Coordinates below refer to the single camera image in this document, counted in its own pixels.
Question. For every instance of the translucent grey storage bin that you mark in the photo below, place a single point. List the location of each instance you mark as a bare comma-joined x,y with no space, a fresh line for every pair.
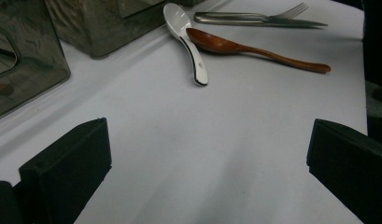
33,62
95,31

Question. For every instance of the metal fork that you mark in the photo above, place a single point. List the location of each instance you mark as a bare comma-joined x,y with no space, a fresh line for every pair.
291,12

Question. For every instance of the white ceramic spoon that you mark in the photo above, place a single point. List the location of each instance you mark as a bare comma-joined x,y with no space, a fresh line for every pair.
176,18

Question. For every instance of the brown wooden spoon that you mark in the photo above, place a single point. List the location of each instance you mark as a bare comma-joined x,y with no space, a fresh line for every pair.
210,43

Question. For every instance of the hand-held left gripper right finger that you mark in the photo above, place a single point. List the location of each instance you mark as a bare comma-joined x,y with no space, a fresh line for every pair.
350,168

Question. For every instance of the metal table knife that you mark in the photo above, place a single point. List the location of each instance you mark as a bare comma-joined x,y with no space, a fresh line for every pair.
297,23

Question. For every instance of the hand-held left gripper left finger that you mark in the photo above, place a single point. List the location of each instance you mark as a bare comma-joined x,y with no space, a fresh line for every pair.
70,161

